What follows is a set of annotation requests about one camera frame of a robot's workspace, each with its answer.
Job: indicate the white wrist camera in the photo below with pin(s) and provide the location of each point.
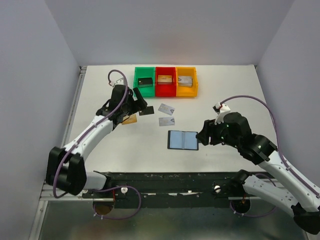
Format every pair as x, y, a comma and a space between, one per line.
222, 110
119, 81

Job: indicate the green plastic bin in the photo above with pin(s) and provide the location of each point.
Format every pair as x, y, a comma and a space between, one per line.
145, 72

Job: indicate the gold card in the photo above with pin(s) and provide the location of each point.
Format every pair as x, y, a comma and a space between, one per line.
164, 79
130, 120

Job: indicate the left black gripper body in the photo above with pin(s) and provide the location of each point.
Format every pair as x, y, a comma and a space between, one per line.
132, 107

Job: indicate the gold card in red bin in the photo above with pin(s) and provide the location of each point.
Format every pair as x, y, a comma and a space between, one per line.
164, 79

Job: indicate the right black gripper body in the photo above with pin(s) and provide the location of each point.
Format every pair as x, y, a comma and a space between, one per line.
216, 132

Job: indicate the silver card in orange bin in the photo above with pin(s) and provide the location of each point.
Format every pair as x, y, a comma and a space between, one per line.
185, 81

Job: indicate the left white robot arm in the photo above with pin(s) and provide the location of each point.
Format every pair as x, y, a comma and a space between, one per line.
66, 166

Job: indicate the orange plastic bin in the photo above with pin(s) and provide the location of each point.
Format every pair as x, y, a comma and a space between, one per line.
186, 92

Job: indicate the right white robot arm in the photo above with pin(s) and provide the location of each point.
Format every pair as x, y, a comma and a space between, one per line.
300, 197

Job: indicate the black credit card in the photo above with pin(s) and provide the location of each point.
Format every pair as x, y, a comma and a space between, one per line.
149, 110

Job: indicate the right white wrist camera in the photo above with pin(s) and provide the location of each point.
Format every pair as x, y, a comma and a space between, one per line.
222, 110

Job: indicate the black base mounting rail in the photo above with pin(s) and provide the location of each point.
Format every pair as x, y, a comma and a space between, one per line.
171, 189

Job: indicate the black card in green bin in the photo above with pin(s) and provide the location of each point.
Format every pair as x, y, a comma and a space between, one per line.
145, 82

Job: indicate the red plastic bin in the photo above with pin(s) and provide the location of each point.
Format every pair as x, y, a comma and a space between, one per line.
165, 91

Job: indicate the silver credit card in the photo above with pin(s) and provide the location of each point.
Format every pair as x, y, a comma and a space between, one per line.
166, 109

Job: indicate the black leather card holder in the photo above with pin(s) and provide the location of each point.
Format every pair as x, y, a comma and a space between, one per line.
182, 140

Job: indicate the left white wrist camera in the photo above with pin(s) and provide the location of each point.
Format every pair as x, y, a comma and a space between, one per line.
119, 81

